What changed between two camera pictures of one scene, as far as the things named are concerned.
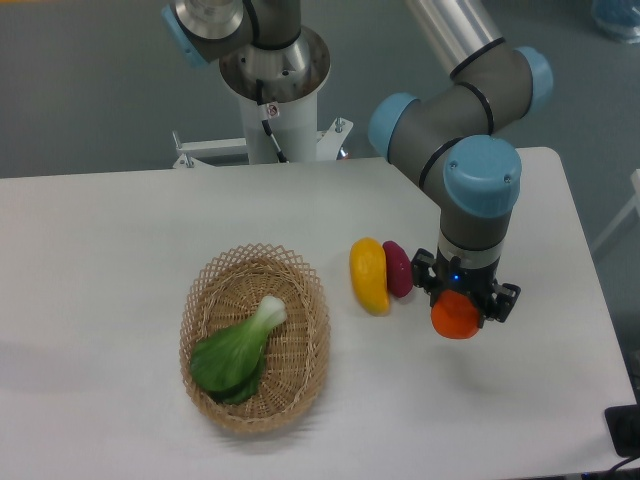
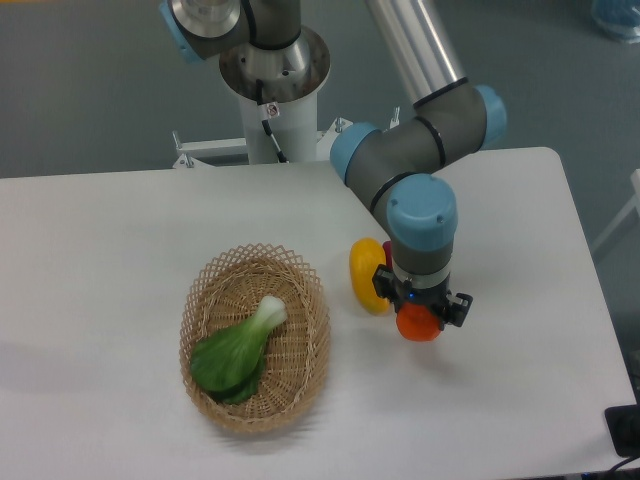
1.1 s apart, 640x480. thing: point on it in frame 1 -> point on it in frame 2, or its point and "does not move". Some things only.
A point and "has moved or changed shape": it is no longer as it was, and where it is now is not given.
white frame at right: (634, 202) does not move
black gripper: (434, 275) -> (405, 292)
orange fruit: (455, 316) has moved or changed shape
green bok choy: (229, 364) does not move
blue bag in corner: (618, 18) does not move
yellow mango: (368, 275) does not move
